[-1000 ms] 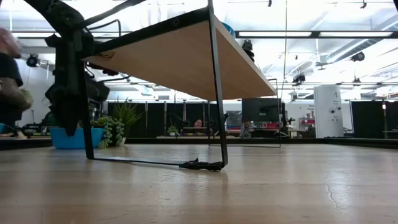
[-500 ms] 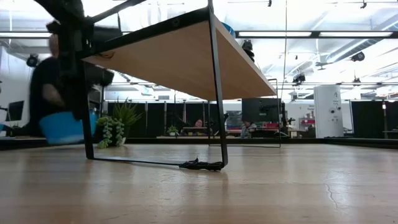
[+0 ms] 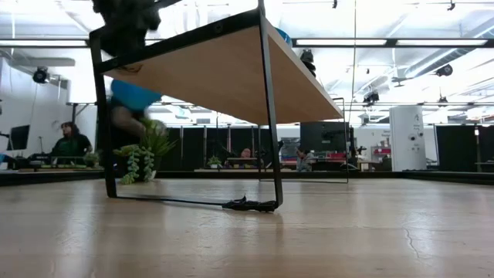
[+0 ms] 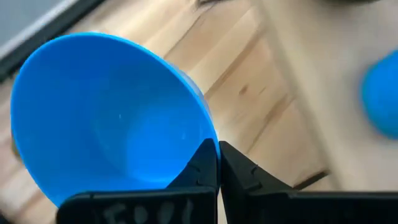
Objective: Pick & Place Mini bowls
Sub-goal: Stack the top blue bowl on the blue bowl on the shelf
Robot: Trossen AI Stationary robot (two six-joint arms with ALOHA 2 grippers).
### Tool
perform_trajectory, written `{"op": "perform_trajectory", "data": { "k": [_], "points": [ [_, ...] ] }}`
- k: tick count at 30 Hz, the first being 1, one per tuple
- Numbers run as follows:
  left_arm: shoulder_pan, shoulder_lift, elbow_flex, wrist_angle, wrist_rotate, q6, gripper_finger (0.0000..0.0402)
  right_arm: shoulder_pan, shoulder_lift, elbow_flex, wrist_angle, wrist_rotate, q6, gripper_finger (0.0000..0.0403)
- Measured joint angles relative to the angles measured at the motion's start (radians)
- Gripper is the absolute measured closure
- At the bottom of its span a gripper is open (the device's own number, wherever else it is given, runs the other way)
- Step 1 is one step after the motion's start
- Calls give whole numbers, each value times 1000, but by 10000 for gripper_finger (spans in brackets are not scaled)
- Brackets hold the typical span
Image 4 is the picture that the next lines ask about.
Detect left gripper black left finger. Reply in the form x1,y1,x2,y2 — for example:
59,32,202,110
55,138,220,224

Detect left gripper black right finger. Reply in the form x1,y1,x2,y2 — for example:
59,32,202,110
219,140,398,224

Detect blue plastic mini bowl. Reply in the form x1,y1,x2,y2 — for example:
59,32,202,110
10,32,221,208
359,49,398,139

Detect black metal table frame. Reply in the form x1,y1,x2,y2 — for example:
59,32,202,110
0,0,105,82

